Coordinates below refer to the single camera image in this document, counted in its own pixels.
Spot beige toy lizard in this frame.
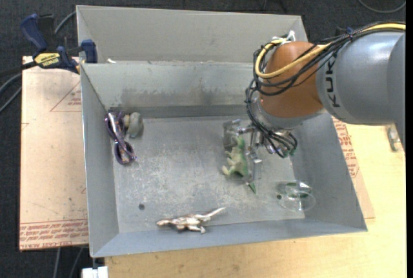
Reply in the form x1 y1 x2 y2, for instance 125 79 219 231
156 206 227 235

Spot grey metal bin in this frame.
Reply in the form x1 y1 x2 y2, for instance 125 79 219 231
76 5 368 259

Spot green toy dinosaur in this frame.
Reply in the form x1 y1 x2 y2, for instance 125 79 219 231
221 136 258 195

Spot brown cardboard board red print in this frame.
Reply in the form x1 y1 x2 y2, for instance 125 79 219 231
19 55 376 252

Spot clear glass cup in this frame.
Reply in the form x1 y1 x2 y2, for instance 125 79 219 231
276 180 317 212

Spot purple sunglasses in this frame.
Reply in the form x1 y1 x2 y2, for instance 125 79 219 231
103 111 138 166

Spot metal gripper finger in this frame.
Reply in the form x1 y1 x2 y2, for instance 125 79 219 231
250 156 263 182
222 119 243 150

